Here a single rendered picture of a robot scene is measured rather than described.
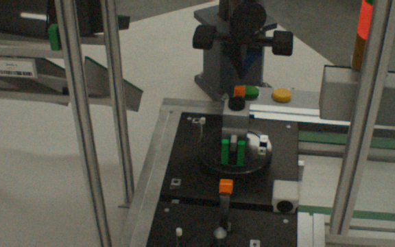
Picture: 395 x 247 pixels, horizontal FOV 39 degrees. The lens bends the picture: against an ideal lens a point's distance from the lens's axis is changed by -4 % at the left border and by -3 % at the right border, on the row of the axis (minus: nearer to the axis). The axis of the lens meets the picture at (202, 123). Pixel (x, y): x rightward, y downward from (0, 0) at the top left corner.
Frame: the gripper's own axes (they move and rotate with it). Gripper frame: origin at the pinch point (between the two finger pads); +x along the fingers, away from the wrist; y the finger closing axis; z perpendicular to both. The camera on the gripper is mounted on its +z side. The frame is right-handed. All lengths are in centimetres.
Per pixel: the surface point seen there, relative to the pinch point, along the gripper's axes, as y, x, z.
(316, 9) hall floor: -29, 106, 249
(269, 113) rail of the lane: -6.0, 13.1, 2.3
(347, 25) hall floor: -48, 107, 232
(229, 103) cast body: 1.0, -0.3, -14.0
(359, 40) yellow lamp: -17.5, -21.1, -26.3
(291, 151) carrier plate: -10.7, 12.1, -10.5
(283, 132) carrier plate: -9.1, 12.1, -4.9
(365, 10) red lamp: -17.6, -25.7, -26.5
